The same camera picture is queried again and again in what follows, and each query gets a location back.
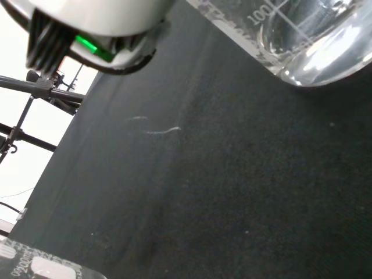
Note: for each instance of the clear cloth clip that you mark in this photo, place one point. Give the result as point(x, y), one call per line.
point(22, 214)

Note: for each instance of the black table cloth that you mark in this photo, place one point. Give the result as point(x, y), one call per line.
point(203, 189)

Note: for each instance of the black tripod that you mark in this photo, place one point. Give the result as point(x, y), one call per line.
point(58, 94)

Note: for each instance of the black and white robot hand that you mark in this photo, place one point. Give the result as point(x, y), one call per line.
point(101, 17)

